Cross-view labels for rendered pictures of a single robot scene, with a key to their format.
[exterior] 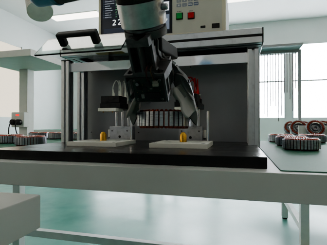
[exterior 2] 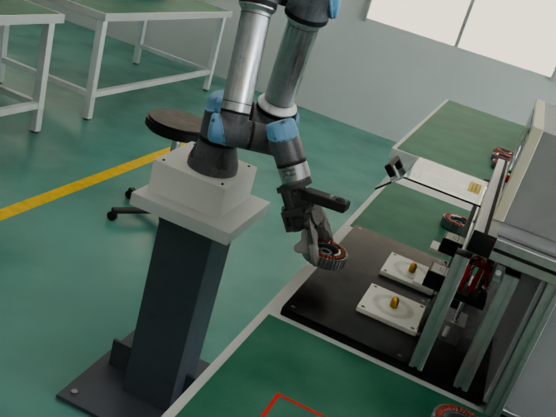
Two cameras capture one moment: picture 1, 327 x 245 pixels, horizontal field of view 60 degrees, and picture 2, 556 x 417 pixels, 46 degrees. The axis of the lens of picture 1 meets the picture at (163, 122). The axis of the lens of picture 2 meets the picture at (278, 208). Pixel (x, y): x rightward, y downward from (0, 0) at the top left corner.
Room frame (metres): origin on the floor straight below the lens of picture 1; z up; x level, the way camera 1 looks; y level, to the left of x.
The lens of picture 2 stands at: (0.47, -1.50, 1.53)
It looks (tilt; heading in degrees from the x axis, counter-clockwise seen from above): 22 degrees down; 91
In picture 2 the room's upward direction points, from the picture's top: 16 degrees clockwise
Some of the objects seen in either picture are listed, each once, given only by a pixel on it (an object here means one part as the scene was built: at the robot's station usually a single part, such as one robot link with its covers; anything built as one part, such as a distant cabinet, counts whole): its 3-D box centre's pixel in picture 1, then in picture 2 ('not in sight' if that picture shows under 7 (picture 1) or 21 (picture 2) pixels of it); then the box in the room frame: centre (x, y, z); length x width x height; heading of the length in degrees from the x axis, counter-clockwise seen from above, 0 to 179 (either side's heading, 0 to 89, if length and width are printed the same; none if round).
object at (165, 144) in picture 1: (183, 144); (392, 308); (0.78, -0.05, 0.78); 0.15 x 0.15 x 0.01; 75
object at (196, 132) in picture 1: (191, 134); (452, 325); (0.92, -0.09, 0.80); 0.07 x 0.05 x 0.06; 75
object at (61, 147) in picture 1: (143, 148); (405, 297); (0.83, 0.06, 0.76); 0.64 x 0.47 x 0.02; 75
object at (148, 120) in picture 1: (163, 119); (324, 253); (0.59, 0.00, 0.84); 0.11 x 0.11 x 0.04
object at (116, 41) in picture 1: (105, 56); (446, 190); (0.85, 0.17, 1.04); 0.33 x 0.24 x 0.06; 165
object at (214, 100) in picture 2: not in sight; (227, 115); (0.22, 0.33, 1.02); 0.13 x 0.12 x 0.14; 13
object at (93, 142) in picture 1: (103, 142); (410, 273); (0.84, 0.18, 0.78); 0.15 x 0.15 x 0.01; 75
